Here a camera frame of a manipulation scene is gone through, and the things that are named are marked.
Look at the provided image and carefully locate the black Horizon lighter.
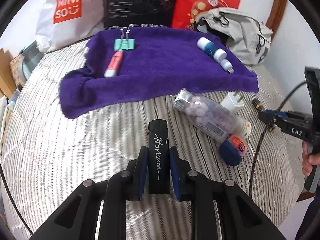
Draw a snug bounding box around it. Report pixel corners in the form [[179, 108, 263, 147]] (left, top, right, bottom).
[[148, 119, 170, 194]]

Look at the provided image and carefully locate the clear candy bottle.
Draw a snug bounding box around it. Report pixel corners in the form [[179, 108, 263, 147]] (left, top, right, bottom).
[[174, 88, 239, 143]]

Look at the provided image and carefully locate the small white bottle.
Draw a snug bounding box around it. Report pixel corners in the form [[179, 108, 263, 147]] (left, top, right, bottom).
[[220, 59, 234, 74]]

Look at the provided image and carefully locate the pink highlighter pen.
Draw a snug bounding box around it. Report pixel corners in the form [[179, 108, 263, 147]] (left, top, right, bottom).
[[104, 49, 124, 78]]

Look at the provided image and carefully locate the blue white cylinder bottle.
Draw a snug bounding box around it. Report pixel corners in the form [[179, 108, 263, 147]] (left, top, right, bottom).
[[197, 37, 227, 63]]

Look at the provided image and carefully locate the teal binder clip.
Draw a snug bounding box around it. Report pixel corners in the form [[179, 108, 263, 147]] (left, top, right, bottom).
[[114, 27, 135, 50]]

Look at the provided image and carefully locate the black gold perfume tube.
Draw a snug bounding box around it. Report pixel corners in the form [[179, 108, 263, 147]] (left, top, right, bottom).
[[252, 98, 276, 132]]

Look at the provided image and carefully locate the person right hand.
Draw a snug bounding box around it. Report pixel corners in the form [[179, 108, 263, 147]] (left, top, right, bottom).
[[302, 141, 320, 177]]

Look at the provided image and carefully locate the blue cap vaseline jar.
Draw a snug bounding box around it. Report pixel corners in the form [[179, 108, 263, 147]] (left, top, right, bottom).
[[219, 134, 247, 167]]

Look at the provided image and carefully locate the white tape roll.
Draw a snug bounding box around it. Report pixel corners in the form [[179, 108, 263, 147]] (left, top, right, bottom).
[[233, 117, 252, 139]]

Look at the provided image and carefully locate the white power adapter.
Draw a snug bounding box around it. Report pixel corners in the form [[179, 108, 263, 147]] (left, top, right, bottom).
[[220, 91, 244, 114]]

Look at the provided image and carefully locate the striped grey bed quilt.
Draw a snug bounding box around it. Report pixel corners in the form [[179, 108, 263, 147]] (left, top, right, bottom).
[[1, 42, 304, 239]]

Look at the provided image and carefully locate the grey Nike backpack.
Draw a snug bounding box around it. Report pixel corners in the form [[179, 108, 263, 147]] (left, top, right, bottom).
[[196, 7, 273, 65]]

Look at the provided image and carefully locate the purple towel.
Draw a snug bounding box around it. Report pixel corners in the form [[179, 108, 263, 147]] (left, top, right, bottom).
[[59, 27, 259, 119]]

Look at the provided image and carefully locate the floral white pillow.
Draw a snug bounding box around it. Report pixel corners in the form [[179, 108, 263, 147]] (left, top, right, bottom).
[[0, 96, 8, 140]]

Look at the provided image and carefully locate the wooden chair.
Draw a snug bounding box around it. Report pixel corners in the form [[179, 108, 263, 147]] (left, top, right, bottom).
[[0, 48, 16, 98]]

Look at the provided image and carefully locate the black headset box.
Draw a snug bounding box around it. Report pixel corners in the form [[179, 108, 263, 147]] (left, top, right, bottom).
[[104, 0, 176, 29]]

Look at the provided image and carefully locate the white Miniso shopping bag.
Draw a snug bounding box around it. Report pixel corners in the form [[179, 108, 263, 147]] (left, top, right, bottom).
[[36, 0, 104, 53]]

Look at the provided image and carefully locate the black cable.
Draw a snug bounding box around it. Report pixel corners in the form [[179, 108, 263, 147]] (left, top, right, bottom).
[[248, 80, 308, 201]]

